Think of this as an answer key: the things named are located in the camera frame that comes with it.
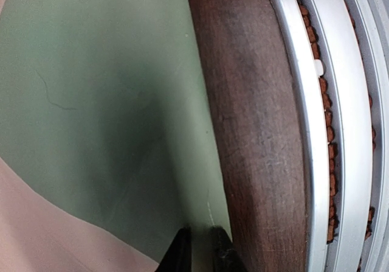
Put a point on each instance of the green wrapping paper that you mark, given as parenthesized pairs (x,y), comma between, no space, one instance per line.
(191,193)

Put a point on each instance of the peach wrapping paper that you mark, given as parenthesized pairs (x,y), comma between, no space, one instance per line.
(60,223)

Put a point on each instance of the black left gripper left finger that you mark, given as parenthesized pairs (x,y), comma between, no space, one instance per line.
(178,256)

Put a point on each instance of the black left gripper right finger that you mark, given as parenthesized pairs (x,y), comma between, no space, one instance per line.
(225,258)

